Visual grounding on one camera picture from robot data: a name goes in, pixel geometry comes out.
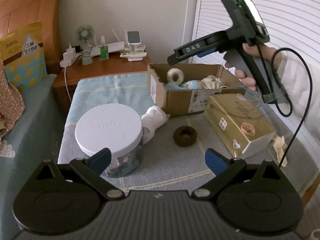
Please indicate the yellow snack bag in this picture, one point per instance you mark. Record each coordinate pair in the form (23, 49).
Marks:
(22, 55)

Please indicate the white wifi router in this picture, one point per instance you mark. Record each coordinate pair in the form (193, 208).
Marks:
(112, 47)

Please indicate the white remote control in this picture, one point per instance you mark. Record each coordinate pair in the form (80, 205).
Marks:
(133, 56)

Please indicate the white power strip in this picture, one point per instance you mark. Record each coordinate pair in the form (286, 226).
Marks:
(70, 56)

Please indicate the light blue table towel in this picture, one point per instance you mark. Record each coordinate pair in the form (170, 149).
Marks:
(126, 89)

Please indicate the white sleeved forearm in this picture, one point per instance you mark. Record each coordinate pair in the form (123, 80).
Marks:
(295, 80)

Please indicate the gold tissue pack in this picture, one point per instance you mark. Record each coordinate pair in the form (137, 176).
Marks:
(241, 126)

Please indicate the white louvered shutter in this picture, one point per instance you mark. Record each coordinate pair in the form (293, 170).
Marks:
(290, 23)

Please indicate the white lidded plastic jar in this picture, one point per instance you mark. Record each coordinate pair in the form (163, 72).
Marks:
(116, 127)

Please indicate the beige donut plush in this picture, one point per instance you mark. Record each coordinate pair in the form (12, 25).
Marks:
(175, 75)

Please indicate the brown dotted cloth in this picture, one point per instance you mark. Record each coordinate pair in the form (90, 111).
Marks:
(11, 104)

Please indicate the green desk fan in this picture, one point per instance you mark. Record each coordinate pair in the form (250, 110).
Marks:
(84, 34)

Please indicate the brown cardboard box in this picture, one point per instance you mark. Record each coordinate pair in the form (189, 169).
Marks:
(187, 101)

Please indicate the wooden nightstand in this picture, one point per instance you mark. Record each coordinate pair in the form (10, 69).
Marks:
(67, 80)

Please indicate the blue white plush ball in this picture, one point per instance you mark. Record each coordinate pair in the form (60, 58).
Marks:
(189, 85)

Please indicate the wooden bed headboard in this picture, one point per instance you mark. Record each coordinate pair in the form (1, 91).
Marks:
(18, 13)

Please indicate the person's right hand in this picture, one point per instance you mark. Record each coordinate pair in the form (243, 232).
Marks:
(255, 66)

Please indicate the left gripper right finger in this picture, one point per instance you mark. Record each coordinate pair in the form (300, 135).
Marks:
(216, 162)

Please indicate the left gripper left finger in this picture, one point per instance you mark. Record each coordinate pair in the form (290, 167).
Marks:
(99, 162)

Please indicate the small clock display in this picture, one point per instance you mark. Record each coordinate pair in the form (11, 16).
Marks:
(133, 38)

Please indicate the brown fuzzy scrunchie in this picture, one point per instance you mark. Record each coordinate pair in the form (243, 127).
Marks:
(185, 136)

